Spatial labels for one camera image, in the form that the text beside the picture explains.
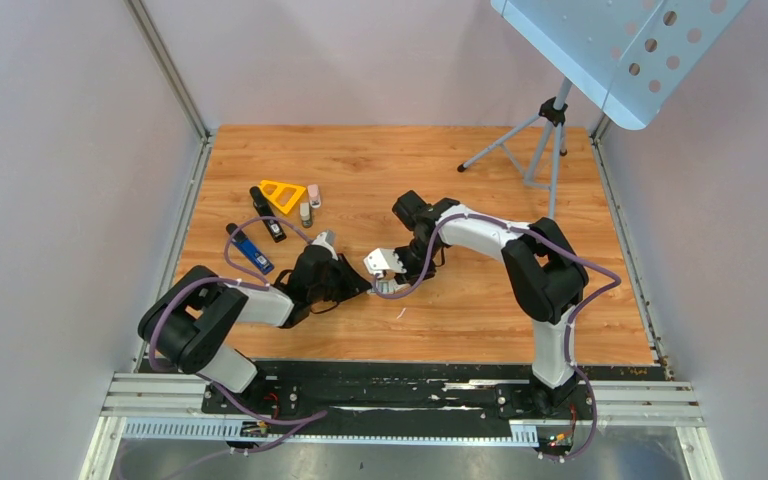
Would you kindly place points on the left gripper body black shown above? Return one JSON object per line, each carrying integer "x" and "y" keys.
{"x": 335, "y": 287}

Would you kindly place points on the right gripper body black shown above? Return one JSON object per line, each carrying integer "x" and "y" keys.
{"x": 414, "y": 259}

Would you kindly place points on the grey white stapler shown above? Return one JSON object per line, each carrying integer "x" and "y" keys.
{"x": 306, "y": 214}

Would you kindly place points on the pink stapler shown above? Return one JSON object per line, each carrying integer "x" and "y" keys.
{"x": 314, "y": 196}

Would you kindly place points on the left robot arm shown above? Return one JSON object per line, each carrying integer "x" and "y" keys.
{"x": 189, "y": 324}

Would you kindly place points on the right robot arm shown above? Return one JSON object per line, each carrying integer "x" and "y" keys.
{"x": 546, "y": 280}

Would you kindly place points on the yellow plastic triangle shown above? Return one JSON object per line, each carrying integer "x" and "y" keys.
{"x": 283, "y": 196}

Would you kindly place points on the light blue music stand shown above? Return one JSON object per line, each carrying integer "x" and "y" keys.
{"x": 626, "y": 57}

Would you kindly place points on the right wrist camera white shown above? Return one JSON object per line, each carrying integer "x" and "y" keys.
{"x": 381, "y": 261}

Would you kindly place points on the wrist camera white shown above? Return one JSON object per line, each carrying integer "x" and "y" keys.
{"x": 326, "y": 240}
{"x": 381, "y": 261}

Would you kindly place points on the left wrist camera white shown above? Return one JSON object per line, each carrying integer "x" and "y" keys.
{"x": 326, "y": 240}

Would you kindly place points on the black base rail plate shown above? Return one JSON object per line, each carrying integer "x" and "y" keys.
{"x": 407, "y": 400}

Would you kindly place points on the aluminium frame post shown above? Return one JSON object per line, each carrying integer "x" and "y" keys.
{"x": 153, "y": 38}

